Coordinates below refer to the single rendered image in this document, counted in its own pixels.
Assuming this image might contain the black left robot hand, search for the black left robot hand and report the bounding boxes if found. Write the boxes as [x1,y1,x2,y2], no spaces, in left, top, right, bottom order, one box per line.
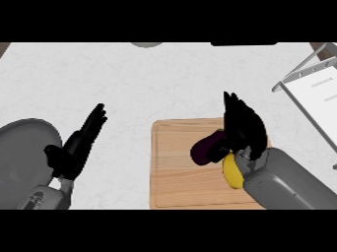
[42,102,110,182]

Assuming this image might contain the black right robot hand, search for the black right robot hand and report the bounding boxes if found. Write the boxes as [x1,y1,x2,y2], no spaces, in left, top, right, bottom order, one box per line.
[209,91,270,164]

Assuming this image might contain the yellow lemon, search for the yellow lemon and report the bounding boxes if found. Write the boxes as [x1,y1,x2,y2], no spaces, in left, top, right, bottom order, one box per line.
[221,151,246,190]

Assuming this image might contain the wooden cutting board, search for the wooden cutting board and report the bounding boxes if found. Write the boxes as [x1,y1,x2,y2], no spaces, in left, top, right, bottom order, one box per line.
[148,117,274,211]

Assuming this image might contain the dark purple eggplant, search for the dark purple eggplant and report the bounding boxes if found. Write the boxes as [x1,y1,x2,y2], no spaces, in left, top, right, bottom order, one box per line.
[190,129,230,166]

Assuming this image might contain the grey round plate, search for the grey round plate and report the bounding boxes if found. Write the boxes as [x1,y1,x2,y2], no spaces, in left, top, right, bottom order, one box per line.
[0,118,64,211]

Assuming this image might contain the grey round object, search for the grey round object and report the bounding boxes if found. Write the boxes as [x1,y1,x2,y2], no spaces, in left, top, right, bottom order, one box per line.
[129,42,164,49]

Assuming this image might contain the white wire tiered basket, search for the white wire tiered basket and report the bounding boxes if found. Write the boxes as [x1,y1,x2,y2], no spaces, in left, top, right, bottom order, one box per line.
[271,42,337,170]

